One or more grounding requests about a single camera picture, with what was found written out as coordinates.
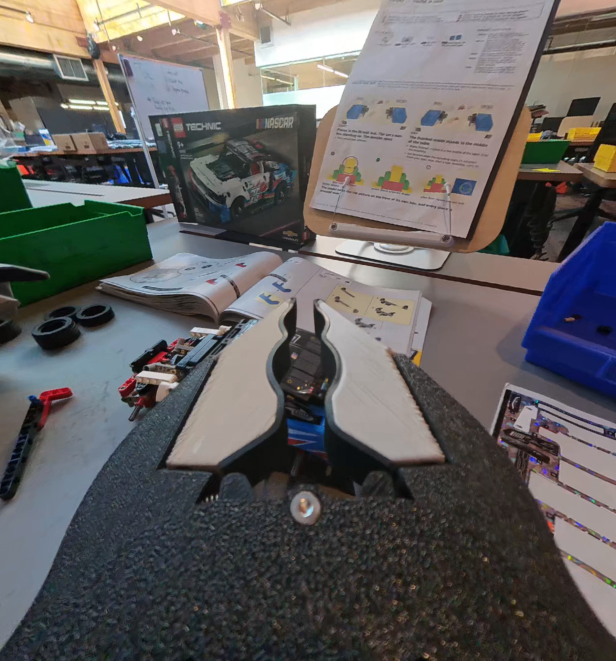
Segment blue plastic bin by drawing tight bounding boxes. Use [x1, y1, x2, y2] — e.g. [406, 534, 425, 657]
[521, 221, 616, 410]

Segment wooden document stand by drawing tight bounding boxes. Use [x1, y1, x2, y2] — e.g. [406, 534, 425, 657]
[303, 0, 533, 271]

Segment red angled brick beam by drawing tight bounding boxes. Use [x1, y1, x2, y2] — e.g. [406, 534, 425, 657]
[36, 387, 74, 430]

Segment toy brick race car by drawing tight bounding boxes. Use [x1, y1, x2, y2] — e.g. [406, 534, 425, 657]
[118, 316, 341, 465]

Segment adjoining white desk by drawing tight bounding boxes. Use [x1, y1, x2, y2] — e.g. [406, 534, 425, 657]
[180, 219, 563, 298]

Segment holographic sticker sheet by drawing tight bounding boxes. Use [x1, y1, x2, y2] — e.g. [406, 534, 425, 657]
[491, 383, 616, 658]

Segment grey desk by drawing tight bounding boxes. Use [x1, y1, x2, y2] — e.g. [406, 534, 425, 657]
[0, 219, 616, 661]

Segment cardboard boxes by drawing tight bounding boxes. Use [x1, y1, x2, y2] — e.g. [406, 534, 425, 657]
[52, 132, 110, 154]

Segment open instruction booklet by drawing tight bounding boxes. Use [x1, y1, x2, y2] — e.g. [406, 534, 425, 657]
[97, 251, 434, 366]

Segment wooden-edged table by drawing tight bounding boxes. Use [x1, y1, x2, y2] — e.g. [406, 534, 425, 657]
[23, 179, 174, 211]

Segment long black brick beam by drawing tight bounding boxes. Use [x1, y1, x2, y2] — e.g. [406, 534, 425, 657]
[0, 398, 46, 501]

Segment background wooden table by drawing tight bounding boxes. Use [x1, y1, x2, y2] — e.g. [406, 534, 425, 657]
[516, 161, 616, 191]

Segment whiteboard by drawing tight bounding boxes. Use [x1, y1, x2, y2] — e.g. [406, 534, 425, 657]
[118, 54, 212, 141]

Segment green plastic bin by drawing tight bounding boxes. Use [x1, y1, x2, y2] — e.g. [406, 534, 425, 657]
[0, 161, 33, 218]
[0, 200, 154, 306]

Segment small green bin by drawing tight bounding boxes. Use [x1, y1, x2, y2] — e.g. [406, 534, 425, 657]
[521, 138, 570, 166]

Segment black toy car box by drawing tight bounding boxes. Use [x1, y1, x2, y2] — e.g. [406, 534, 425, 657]
[149, 105, 318, 250]

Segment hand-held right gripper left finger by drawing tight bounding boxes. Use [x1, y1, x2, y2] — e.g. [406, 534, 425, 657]
[166, 298, 297, 483]

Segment printed instruction sheet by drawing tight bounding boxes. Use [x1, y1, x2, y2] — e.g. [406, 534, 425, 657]
[310, 0, 557, 239]

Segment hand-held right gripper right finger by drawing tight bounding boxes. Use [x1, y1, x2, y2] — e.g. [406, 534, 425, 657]
[313, 300, 446, 486]

